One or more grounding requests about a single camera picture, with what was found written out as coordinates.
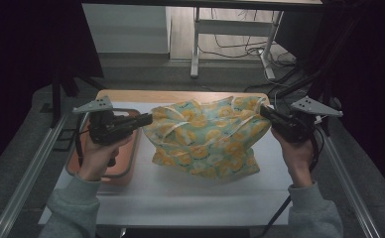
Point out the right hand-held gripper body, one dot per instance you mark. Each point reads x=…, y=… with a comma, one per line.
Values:
x=296, y=129

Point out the person's left hand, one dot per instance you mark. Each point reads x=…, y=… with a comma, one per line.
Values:
x=96, y=160

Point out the white table mat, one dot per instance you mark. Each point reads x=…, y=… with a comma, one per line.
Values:
x=180, y=201

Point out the white standing desk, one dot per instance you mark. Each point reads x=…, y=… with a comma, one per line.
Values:
x=233, y=28

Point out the dark curtain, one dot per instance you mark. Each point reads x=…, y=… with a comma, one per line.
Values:
x=15, y=66
x=375, y=82

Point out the black metal stand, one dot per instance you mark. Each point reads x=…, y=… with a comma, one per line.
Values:
x=326, y=82
x=56, y=99

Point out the orange print green tote bag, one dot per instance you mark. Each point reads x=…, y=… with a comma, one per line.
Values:
x=207, y=142

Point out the aluminium rail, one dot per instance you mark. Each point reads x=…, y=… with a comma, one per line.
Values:
x=349, y=185
x=25, y=178

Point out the wooden table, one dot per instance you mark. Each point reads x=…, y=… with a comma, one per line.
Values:
x=147, y=95

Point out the white panel board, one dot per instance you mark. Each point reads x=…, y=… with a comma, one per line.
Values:
x=124, y=29

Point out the black floor frame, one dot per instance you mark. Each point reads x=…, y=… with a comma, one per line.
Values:
x=57, y=140

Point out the small white adapter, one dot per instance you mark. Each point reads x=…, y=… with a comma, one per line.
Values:
x=319, y=120

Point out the orange basket with grey rim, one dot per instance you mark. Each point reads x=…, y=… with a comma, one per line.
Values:
x=124, y=162

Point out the person's right hand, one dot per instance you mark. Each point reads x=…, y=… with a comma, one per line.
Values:
x=298, y=162

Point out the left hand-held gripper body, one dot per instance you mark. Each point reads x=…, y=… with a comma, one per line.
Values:
x=104, y=130

